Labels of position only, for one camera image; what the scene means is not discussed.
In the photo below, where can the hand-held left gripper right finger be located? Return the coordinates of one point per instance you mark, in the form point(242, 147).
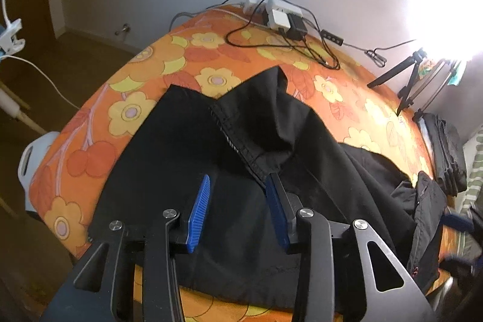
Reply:
point(277, 216)

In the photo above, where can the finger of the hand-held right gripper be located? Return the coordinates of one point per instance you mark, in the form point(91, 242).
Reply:
point(458, 222)

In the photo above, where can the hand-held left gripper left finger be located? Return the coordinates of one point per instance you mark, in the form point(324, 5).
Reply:
point(198, 216)

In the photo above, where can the black pants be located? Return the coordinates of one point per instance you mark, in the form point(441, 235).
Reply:
point(181, 141)

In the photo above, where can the green striped cloth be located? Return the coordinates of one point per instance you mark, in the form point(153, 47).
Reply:
point(474, 178)

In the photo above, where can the stack of dark folded clothes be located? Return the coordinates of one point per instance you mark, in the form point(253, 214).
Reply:
point(447, 152)

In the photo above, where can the silver light stand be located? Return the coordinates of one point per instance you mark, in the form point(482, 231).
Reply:
point(434, 92)

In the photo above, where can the black tripod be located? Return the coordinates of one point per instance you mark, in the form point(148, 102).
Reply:
point(409, 75)

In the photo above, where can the orange floral blanket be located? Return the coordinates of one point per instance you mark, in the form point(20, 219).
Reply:
point(151, 58)

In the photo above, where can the white plastic appliance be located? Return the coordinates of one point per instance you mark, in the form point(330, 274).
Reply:
point(36, 156)

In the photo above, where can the black charger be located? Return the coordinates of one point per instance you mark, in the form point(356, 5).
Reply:
point(297, 27)

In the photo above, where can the white plug adapter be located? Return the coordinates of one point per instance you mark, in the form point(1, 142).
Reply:
point(280, 19)

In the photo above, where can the metal door stopper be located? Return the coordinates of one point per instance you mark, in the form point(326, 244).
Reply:
point(123, 29)

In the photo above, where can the white and beige pole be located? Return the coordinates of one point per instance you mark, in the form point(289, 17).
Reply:
point(15, 109)

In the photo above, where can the white power strip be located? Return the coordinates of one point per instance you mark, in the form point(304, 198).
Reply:
point(253, 3)

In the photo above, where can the white clamp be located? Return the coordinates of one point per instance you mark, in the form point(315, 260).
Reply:
point(11, 35)

